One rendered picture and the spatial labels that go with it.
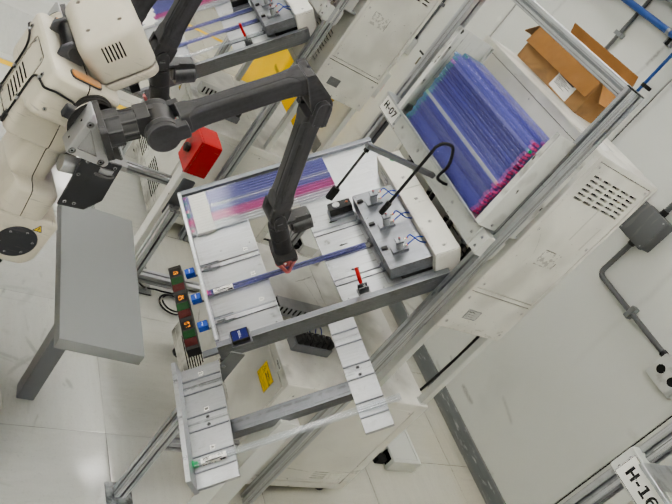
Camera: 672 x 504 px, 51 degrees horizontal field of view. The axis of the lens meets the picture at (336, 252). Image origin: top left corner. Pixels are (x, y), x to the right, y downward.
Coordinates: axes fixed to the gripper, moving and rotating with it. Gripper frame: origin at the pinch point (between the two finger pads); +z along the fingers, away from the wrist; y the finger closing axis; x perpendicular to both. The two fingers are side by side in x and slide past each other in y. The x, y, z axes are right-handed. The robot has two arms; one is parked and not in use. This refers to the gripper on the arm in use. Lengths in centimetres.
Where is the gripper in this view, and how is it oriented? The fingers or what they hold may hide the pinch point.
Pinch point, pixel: (287, 269)
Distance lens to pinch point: 215.9
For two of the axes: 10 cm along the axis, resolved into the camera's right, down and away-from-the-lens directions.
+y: -3.1, -6.7, 6.7
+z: 0.9, 6.8, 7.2
